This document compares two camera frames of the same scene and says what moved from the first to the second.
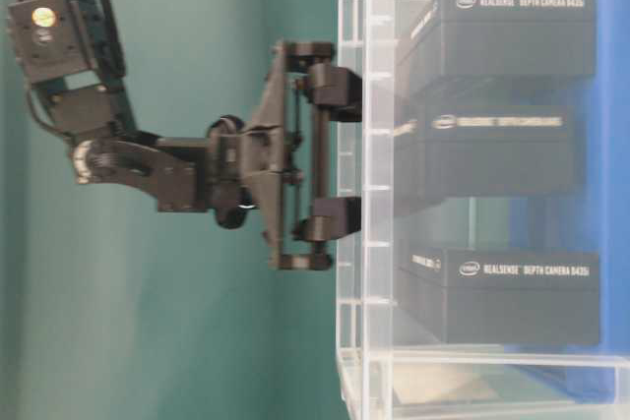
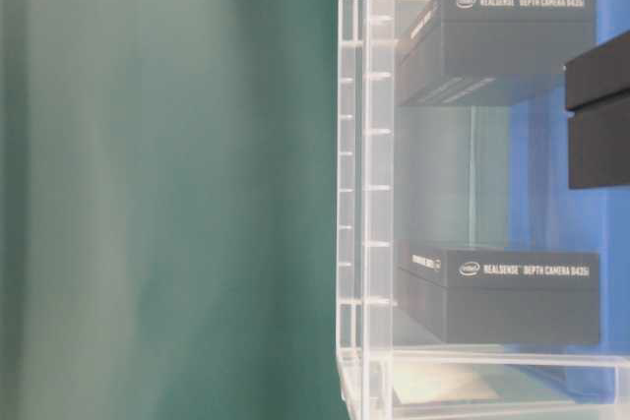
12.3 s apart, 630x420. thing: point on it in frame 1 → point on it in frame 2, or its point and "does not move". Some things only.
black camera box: [502, 137] → [598, 103]
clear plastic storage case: [492, 159] does not move
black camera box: [481, 38] does not move
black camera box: [502, 296] does not move
